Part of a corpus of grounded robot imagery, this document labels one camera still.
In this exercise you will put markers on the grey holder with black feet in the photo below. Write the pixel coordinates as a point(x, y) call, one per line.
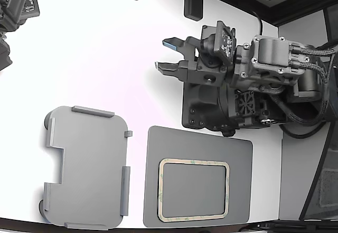
point(89, 164)

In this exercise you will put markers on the beige rectangular frame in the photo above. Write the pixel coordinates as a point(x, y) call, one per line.
point(194, 161)

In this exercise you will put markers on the gripper camera circuit board module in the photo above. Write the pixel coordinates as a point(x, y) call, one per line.
point(223, 44)

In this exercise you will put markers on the grey flat mat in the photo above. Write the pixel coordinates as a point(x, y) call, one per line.
point(195, 145)

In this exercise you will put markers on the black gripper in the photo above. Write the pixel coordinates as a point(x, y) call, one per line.
point(206, 75)

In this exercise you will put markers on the long black stand foot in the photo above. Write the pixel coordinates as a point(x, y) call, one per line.
point(194, 0)

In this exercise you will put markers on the black enclosure frame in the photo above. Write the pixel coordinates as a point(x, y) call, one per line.
point(295, 5)

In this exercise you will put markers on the black diagonal pole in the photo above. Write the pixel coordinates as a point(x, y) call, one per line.
point(314, 175)

